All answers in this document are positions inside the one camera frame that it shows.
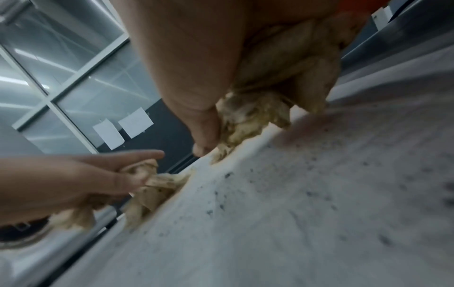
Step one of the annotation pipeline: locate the person's left hand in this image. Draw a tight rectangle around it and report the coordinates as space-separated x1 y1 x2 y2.
0 149 166 226

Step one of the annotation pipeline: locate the person's right hand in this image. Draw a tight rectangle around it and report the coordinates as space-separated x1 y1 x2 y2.
113 0 355 157

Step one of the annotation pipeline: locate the beige cloth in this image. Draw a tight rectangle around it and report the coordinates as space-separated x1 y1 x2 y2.
48 12 370 234

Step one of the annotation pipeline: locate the white appliance with round door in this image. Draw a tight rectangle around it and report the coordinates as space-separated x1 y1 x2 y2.
0 206 119 287

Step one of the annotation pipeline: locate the white paper sheet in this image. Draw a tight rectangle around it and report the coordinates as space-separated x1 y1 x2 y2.
118 107 154 139
92 118 125 151
372 5 393 31

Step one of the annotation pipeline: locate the glass partition with white frame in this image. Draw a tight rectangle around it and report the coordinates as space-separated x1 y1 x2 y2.
0 0 172 156

